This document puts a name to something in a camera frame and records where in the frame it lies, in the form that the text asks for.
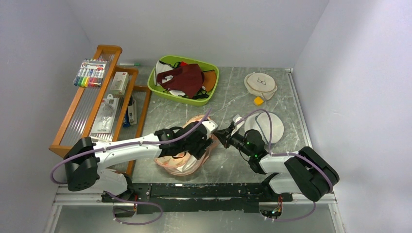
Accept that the wooden tiered rack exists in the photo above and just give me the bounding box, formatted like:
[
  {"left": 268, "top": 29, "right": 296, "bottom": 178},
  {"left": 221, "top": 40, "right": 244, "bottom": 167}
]
[{"left": 49, "top": 45, "right": 151, "bottom": 157}]

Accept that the pink floral laundry bag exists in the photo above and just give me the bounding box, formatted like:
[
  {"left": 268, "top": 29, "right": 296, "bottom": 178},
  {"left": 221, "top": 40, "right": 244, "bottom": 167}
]
[{"left": 154, "top": 115, "right": 218, "bottom": 176}]

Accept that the white small carton box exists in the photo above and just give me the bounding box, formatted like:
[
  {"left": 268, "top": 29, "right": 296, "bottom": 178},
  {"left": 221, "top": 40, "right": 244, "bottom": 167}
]
[{"left": 110, "top": 71, "right": 129, "bottom": 95}]

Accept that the clear packet on rack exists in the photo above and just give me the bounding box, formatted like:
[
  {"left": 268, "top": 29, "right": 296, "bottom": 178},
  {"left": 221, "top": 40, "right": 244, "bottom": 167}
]
[{"left": 91, "top": 94, "right": 119, "bottom": 133}]

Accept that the white black-trimmed garment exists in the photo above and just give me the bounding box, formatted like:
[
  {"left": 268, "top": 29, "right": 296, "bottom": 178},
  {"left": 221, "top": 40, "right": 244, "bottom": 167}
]
[{"left": 154, "top": 61, "right": 174, "bottom": 86}]

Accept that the beige round laundry bag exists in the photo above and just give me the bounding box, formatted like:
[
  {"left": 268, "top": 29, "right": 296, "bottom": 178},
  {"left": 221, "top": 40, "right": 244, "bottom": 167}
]
[{"left": 244, "top": 72, "right": 278, "bottom": 100}]

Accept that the green plastic basin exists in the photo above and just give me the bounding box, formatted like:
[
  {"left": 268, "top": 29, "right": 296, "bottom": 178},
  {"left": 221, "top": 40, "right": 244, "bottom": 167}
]
[{"left": 147, "top": 55, "right": 220, "bottom": 106}]

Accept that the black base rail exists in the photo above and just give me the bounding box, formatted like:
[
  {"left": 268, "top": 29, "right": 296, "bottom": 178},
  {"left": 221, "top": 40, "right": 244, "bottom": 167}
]
[{"left": 119, "top": 183, "right": 292, "bottom": 214}]

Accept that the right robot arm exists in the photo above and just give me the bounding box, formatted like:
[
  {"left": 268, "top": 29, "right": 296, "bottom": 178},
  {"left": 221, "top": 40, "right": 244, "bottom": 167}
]
[{"left": 214, "top": 122, "right": 340, "bottom": 202}]

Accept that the blue white item on rack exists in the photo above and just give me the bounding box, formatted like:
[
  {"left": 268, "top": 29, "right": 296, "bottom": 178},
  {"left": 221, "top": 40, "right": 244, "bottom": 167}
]
[{"left": 122, "top": 97, "right": 137, "bottom": 128}]

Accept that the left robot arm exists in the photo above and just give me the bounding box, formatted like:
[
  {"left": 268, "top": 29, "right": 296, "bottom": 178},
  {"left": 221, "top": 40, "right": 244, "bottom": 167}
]
[{"left": 64, "top": 120, "right": 217, "bottom": 202}]

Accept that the green capped marker pen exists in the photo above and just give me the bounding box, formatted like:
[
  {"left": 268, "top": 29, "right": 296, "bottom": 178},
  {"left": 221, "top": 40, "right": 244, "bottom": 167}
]
[{"left": 119, "top": 63, "right": 140, "bottom": 67}]

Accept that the maroon cloth garment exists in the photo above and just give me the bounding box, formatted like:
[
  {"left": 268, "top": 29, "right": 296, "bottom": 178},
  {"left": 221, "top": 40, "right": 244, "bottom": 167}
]
[{"left": 156, "top": 64, "right": 204, "bottom": 99}]

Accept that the orange cloth in basin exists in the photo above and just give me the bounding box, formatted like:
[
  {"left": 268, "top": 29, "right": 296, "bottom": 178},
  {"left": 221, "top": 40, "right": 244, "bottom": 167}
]
[{"left": 202, "top": 70, "right": 217, "bottom": 92}]

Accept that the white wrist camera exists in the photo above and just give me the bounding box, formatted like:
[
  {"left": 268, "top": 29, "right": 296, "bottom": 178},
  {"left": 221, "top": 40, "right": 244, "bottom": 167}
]
[
  {"left": 232, "top": 114, "right": 245, "bottom": 127},
  {"left": 202, "top": 120, "right": 218, "bottom": 133}
]

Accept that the colour marker pen pack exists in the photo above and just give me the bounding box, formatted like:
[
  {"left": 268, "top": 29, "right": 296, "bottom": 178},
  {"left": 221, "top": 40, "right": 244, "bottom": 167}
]
[{"left": 72, "top": 59, "right": 109, "bottom": 88}]

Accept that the white mesh round laundry bag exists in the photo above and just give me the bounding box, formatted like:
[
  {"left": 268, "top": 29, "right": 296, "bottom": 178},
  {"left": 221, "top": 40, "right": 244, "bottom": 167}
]
[{"left": 244, "top": 112, "right": 285, "bottom": 145}]

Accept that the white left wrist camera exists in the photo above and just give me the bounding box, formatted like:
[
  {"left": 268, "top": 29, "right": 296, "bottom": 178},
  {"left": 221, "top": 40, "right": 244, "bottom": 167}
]
[{"left": 202, "top": 120, "right": 218, "bottom": 133}]

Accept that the white pipe along wall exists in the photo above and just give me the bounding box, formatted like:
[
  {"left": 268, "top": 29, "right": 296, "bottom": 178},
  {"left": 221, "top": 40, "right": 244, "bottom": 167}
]
[{"left": 285, "top": 68, "right": 313, "bottom": 147}]

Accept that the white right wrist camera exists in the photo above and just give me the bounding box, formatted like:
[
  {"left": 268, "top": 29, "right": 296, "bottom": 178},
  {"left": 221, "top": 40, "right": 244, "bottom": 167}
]
[{"left": 232, "top": 114, "right": 245, "bottom": 127}]

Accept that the yellow small block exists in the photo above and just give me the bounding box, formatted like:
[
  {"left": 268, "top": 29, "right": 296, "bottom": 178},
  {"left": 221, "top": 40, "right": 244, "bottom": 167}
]
[{"left": 253, "top": 97, "right": 265, "bottom": 106}]

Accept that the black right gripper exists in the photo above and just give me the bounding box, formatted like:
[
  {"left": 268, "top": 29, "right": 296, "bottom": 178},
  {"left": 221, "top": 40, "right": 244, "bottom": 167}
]
[{"left": 213, "top": 126, "right": 254, "bottom": 158}]

